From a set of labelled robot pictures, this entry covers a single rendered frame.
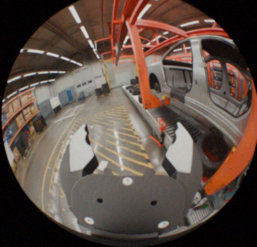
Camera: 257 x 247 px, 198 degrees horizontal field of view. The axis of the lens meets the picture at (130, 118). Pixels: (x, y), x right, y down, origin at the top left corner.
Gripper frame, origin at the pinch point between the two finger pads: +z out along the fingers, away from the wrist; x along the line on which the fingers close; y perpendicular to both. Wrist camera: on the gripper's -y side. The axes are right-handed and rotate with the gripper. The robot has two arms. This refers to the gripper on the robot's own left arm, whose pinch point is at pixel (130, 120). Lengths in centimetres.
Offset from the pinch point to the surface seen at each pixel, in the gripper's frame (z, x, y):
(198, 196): -19, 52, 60
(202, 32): 173, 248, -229
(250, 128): -13, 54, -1
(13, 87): 83, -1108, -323
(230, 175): -21, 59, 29
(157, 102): 169, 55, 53
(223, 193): -56, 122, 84
